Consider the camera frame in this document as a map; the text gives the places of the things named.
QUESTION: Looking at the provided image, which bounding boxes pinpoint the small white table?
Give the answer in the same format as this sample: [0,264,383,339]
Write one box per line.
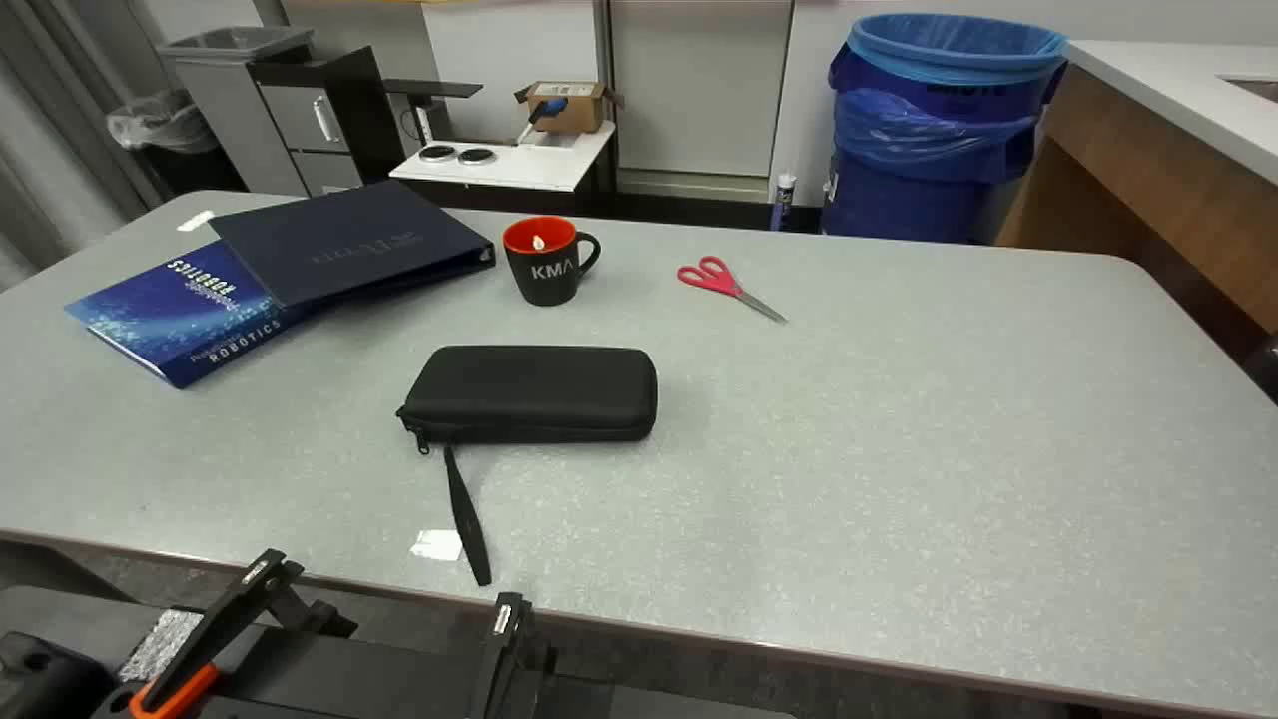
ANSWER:
[386,114,624,207]

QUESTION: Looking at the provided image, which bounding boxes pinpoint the white wall panel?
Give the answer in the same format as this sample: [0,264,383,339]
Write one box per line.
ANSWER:
[609,0,800,178]

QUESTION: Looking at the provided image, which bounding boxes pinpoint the blue printed book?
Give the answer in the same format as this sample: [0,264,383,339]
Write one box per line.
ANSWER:
[64,235,322,390]

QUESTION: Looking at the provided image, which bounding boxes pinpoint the black mug red interior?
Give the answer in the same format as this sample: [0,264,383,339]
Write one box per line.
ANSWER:
[499,213,601,312]

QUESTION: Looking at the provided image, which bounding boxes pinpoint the large blue trash bin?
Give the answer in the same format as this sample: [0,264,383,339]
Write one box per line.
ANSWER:
[820,42,1055,246]

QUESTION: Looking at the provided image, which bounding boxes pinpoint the red-handled scissors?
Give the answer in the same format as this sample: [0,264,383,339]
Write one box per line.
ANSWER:
[673,250,792,328]

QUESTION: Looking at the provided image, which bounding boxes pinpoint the grey filing cabinet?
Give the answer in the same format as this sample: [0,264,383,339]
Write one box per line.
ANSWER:
[157,25,391,198]

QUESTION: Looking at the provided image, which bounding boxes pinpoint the cardboard box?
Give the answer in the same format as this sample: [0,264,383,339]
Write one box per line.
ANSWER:
[511,74,615,139]

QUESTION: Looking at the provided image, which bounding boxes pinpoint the black zip case with strap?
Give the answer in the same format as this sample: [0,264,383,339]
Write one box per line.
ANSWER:
[391,344,663,591]

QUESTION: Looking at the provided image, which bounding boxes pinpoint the black equipment base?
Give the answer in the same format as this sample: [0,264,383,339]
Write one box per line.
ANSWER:
[0,581,804,719]

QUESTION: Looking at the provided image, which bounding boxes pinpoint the light blue bin liner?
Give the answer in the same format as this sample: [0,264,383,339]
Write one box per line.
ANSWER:
[842,12,1074,90]

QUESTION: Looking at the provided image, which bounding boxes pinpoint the dark navy binder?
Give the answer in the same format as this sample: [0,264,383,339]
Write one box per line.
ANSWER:
[209,177,499,314]

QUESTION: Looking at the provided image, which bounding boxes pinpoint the clear plastic bag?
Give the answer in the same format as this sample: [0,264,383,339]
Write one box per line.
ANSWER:
[105,87,214,157]

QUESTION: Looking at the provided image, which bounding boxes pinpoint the black sunglasses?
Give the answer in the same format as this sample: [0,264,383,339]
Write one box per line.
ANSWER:
[420,139,499,169]

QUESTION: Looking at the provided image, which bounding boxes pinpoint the wooden counter with grey top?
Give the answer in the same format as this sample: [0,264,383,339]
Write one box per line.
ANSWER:
[993,35,1278,404]

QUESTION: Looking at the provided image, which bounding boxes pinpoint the orange and black clamp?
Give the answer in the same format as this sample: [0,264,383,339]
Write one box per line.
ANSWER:
[88,547,358,719]

